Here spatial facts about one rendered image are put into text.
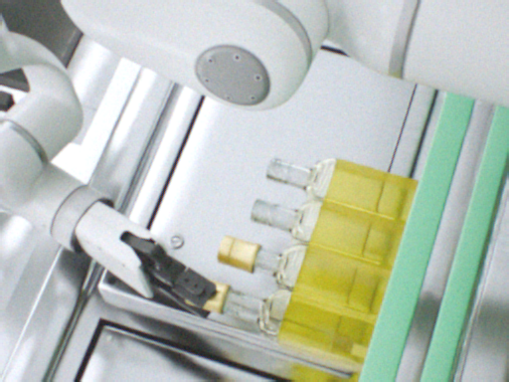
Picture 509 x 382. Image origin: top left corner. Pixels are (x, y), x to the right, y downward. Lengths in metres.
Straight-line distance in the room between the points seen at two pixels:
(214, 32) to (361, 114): 0.67
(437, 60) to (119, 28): 0.24
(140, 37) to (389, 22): 0.18
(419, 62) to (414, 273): 0.29
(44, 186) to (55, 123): 0.08
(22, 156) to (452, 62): 0.54
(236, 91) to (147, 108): 0.66
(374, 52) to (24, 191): 0.51
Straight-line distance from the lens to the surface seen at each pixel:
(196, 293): 1.08
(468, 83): 0.75
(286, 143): 1.33
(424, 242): 0.99
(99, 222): 1.11
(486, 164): 1.04
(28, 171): 1.11
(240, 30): 0.70
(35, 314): 1.28
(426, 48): 0.74
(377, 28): 0.75
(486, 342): 0.95
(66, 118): 1.13
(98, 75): 1.47
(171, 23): 0.71
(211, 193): 1.30
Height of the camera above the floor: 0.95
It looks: 10 degrees up
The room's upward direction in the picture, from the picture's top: 74 degrees counter-clockwise
